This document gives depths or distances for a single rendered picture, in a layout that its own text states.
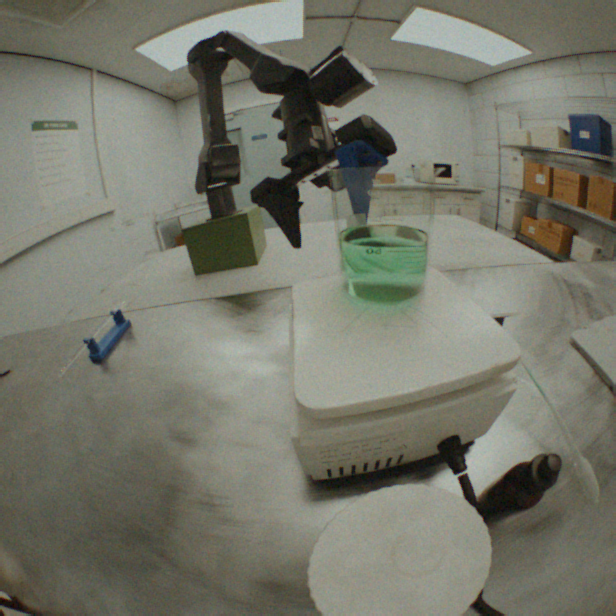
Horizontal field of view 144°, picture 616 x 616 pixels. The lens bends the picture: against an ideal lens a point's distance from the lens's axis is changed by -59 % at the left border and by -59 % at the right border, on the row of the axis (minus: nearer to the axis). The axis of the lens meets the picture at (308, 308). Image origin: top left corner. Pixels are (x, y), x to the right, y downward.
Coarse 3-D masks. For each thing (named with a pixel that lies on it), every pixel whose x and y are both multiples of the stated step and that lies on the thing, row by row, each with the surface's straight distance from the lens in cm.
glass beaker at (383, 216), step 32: (352, 192) 13; (384, 192) 12; (416, 192) 13; (352, 224) 13; (384, 224) 12; (416, 224) 13; (352, 256) 14; (384, 256) 13; (416, 256) 14; (352, 288) 14; (384, 288) 14; (416, 288) 15
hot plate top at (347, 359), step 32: (320, 288) 17; (448, 288) 18; (320, 320) 14; (352, 320) 14; (384, 320) 14; (416, 320) 14; (448, 320) 15; (480, 320) 15; (320, 352) 12; (352, 352) 12; (384, 352) 12; (416, 352) 12; (448, 352) 12; (480, 352) 13; (512, 352) 14; (320, 384) 10; (352, 384) 10; (384, 384) 10; (416, 384) 11; (448, 384) 11; (320, 416) 10
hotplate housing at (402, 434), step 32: (480, 384) 14; (512, 384) 16; (352, 416) 12; (384, 416) 12; (416, 416) 12; (448, 416) 13; (480, 416) 16; (320, 448) 12; (352, 448) 12; (384, 448) 13; (416, 448) 15; (448, 448) 15
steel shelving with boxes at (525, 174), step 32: (544, 128) 255; (576, 128) 247; (608, 128) 251; (512, 160) 287; (576, 160) 276; (608, 160) 218; (544, 192) 251; (576, 192) 236; (608, 192) 224; (512, 224) 276; (544, 224) 248; (576, 256) 242
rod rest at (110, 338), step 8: (112, 312) 47; (120, 312) 46; (120, 320) 46; (128, 320) 46; (112, 328) 47; (120, 328) 45; (104, 336) 46; (112, 336) 44; (120, 336) 45; (88, 344) 42; (96, 344) 41; (104, 344) 43; (112, 344) 43; (96, 352) 42; (104, 352) 42
